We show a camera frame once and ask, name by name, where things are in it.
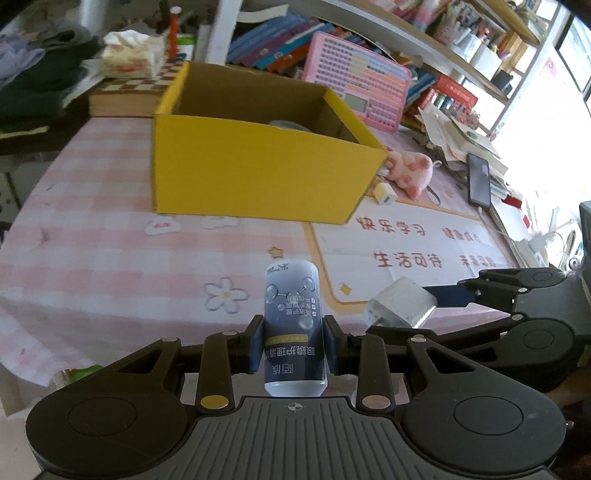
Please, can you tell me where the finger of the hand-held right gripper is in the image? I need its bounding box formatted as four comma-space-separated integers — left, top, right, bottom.
421, 267, 571, 319
367, 311, 578, 393

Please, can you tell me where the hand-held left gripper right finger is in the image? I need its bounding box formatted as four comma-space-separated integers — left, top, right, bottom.
323, 315, 481, 412

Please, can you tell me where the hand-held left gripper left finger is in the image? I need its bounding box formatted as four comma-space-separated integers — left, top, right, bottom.
110, 315, 266, 412

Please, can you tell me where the white power adapter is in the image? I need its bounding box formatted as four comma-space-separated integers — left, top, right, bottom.
365, 277, 438, 329

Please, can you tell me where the grey lens cleaner spray bottle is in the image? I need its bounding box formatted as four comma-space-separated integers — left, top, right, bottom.
263, 259, 329, 398

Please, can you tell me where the pink plush pig toy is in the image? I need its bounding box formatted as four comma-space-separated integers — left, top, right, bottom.
385, 150, 435, 200

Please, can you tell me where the yellow cardboard box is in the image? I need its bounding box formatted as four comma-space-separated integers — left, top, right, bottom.
151, 60, 389, 227

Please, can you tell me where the clear tape roll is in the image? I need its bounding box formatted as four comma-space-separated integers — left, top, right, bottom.
268, 119, 315, 132

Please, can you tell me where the person's right forearm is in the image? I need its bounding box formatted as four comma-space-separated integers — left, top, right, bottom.
547, 378, 591, 409

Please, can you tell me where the white power strip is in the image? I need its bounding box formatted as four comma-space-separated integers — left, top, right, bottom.
510, 233, 555, 268

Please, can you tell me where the black smartphone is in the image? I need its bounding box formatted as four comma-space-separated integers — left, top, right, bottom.
466, 152, 492, 208

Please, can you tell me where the small white USB charger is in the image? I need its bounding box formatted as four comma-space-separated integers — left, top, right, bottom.
373, 182, 397, 207

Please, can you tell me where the messy stack of papers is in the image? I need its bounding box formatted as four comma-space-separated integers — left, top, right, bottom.
418, 104, 509, 176

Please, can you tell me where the pink printed tablecloth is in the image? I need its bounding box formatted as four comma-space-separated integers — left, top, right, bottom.
0, 115, 555, 388

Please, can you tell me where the red boxed book set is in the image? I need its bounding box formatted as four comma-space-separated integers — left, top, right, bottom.
418, 76, 478, 116

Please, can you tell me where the row of slim blue books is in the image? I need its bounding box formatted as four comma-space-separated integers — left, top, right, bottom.
404, 67, 437, 109

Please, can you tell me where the pink learning tablet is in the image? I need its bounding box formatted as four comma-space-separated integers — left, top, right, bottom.
302, 31, 413, 134

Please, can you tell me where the tissue pack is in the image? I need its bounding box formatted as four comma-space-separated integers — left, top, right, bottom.
100, 30, 166, 78

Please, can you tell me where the red pen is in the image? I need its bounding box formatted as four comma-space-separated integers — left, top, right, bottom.
167, 6, 181, 58

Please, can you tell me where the white bookshelf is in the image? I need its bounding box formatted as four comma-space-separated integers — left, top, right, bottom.
78, 0, 555, 102

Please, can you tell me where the pile of dark clothes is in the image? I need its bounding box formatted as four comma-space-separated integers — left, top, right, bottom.
0, 28, 105, 134

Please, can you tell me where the purple cloth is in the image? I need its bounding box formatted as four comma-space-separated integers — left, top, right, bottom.
0, 34, 47, 77

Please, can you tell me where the white phone charging cable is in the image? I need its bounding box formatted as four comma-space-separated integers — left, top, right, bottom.
480, 205, 522, 243

